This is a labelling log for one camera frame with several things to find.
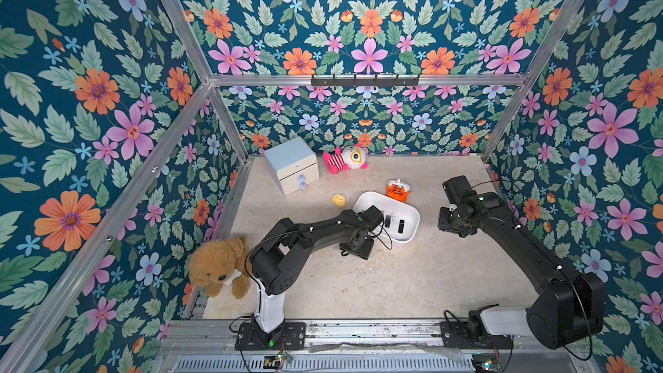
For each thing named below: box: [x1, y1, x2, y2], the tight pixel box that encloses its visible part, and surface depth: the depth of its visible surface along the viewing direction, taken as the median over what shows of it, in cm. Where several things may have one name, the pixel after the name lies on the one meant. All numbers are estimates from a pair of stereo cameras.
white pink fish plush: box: [322, 144, 370, 175], surface depth 113 cm
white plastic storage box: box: [353, 190, 421, 244], surface depth 100 cm
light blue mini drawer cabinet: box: [264, 136, 320, 196], surface depth 103 cm
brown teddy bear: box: [189, 236, 253, 299], surface depth 71 cm
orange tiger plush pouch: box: [385, 177, 411, 203], surface depth 103 cm
